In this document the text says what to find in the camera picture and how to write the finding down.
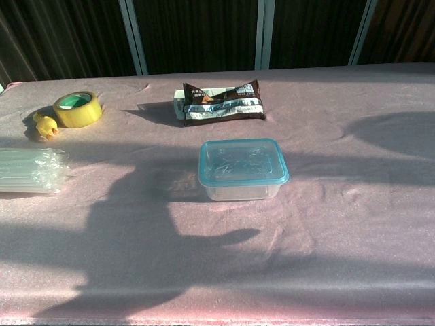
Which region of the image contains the clear blue plastic container lid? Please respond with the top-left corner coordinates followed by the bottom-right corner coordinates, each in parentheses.
top-left (198, 137), bottom-right (290, 188)

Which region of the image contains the clear plastic container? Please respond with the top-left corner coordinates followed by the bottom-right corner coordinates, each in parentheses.
top-left (203, 180), bottom-right (285, 202)

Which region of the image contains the white cardboard box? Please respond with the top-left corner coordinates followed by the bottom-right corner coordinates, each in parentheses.
top-left (173, 87), bottom-right (236, 120)

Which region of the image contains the brown foil snack packet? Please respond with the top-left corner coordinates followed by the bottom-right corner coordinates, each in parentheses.
top-left (182, 79), bottom-right (267, 128)

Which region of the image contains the pink tablecloth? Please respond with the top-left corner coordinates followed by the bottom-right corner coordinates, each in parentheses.
top-left (0, 62), bottom-right (435, 326)

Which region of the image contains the yellow packing tape roll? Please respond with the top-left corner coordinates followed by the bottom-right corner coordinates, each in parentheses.
top-left (52, 90), bottom-right (103, 129)

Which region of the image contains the yellow rubber duck toy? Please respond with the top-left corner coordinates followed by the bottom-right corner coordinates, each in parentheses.
top-left (32, 113), bottom-right (60, 142)

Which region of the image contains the clear plastic bag of straws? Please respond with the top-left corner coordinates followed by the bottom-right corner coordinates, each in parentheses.
top-left (0, 147), bottom-right (71, 195)

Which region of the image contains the pale metal frame post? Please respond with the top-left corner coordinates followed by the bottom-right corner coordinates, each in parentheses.
top-left (348, 0), bottom-right (379, 66)
top-left (118, 0), bottom-right (150, 76)
top-left (254, 0), bottom-right (275, 71)

